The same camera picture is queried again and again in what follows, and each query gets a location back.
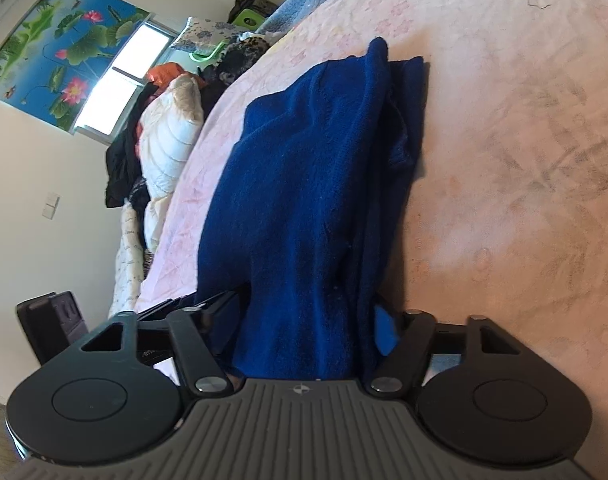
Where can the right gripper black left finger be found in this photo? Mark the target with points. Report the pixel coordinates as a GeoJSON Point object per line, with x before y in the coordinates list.
{"type": "Point", "coordinates": [218, 317]}

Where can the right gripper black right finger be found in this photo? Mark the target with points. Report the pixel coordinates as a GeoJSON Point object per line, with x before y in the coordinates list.
{"type": "Point", "coordinates": [389, 325]}

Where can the blue knit sweater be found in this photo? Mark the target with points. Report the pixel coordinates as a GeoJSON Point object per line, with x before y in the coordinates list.
{"type": "Point", "coordinates": [305, 212]}

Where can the black clothes pile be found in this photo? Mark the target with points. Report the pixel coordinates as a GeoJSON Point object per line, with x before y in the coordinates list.
{"type": "Point", "coordinates": [122, 163]}

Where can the white scripted sheet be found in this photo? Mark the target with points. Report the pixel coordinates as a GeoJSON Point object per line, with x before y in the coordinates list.
{"type": "Point", "coordinates": [129, 263]}

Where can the pink floral bedspread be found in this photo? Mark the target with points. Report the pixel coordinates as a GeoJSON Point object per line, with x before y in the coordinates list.
{"type": "Point", "coordinates": [508, 216]}

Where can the white quilted pillow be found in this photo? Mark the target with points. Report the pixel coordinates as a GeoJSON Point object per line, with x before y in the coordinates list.
{"type": "Point", "coordinates": [171, 125]}

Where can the orange garment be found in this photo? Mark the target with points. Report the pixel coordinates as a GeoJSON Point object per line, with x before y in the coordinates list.
{"type": "Point", "coordinates": [161, 75]}

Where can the lotus flower window blind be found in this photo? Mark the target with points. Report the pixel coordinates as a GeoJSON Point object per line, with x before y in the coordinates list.
{"type": "Point", "coordinates": [53, 59]}

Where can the leopard print garment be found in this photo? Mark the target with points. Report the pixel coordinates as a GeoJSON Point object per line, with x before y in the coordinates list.
{"type": "Point", "coordinates": [239, 58]}

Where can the bright window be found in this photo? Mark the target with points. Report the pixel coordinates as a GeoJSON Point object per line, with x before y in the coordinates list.
{"type": "Point", "coordinates": [108, 105]}

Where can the floral grey cushion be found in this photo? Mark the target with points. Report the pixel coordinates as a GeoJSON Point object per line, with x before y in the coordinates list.
{"type": "Point", "coordinates": [204, 35]}

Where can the green plastic chair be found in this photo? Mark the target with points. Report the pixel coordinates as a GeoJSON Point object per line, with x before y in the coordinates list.
{"type": "Point", "coordinates": [247, 14]}

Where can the white wall switch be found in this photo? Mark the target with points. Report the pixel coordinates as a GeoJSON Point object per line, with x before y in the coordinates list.
{"type": "Point", "coordinates": [50, 205]}

